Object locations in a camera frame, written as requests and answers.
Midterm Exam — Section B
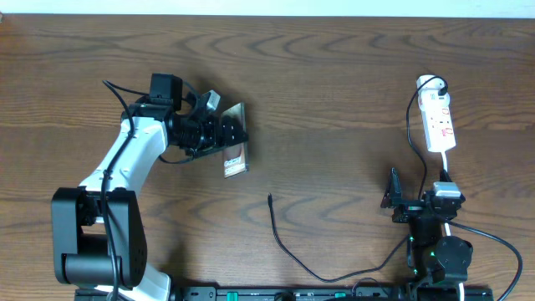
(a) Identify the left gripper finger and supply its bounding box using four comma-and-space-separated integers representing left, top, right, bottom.
221, 116, 247, 146
192, 140, 247, 159

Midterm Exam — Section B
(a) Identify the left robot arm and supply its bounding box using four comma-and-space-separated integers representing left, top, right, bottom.
51, 74, 248, 300

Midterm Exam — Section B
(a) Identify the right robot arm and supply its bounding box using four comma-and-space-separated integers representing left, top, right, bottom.
381, 169, 473, 291

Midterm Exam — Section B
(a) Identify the white charger adapter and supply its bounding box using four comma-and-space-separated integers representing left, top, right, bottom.
416, 74, 451, 110

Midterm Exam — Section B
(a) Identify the white power strip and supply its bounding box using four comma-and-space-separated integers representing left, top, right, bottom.
418, 104, 456, 153

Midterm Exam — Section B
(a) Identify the white power strip cord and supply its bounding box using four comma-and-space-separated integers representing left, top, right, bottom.
441, 150, 466, 301

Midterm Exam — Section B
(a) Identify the black charger cable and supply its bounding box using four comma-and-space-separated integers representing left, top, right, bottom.
267, 74, 449, 283

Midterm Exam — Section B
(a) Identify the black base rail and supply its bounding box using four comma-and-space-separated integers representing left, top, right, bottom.
73, 283, 494, 301

